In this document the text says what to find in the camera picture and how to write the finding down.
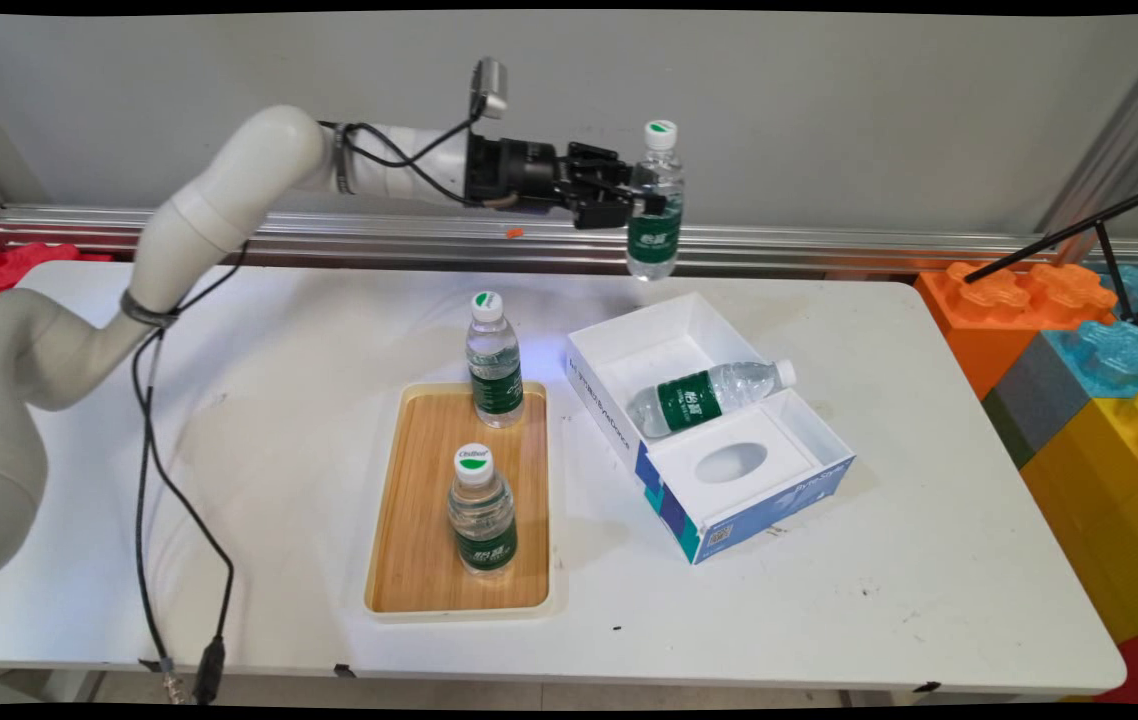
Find white blue cardboard box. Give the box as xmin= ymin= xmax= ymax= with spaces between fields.
xmin=565 ymin=291 xmax=858 ymax=567

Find green label water bottle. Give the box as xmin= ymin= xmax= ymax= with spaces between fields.
xmin=625 ymin=120 xmax=687 ymax=283
xmin=446 ymin=442 xmax=521 ymax=578
xmin=464 ymin=291 xmax=527 ymax=429
xmin=626 ymin=359 xmax=798 ymax=441

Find wooden tray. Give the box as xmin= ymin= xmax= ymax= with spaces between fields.
xmin=362 ymin=381 xmax=559 ymax=623

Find black cable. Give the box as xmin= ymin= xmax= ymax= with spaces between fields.
xmin=131 ymin=118 xmax=488 ymax=703
xmin=141 ymin=240 xmax=252 ymax=705

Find black tripod stand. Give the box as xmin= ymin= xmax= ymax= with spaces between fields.
xmin=962 ymin=175 xmax=1138 ymax=338

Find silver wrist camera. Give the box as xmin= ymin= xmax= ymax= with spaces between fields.
xmin=470 ymin=57 xmax=511 ymax=122

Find grey foam block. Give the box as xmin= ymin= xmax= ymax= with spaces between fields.
xmin=982 ymin=335 xmax=1095 ymax=471

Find large colourful toy bricks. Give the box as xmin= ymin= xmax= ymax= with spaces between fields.
xmin=1019 ymin=390 xmax=1138 ymax=693

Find aluminium frame rail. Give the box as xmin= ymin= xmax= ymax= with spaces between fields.
xmin=0 ymin=203 xmax=1138 ymax=277

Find black velcro strap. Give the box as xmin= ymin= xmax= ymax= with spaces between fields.
xmin=119 ymin=288 xmax=182 ymax=330
xmin=331 ymin=122 xmax=356 ymax=197

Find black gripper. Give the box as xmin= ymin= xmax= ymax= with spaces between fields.
xmin=464 ymin=133 xmax=671 ymax=232

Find orange foam block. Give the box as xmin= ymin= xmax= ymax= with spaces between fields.
xmin=914 ymin=262 xmax=1120 ymax=401

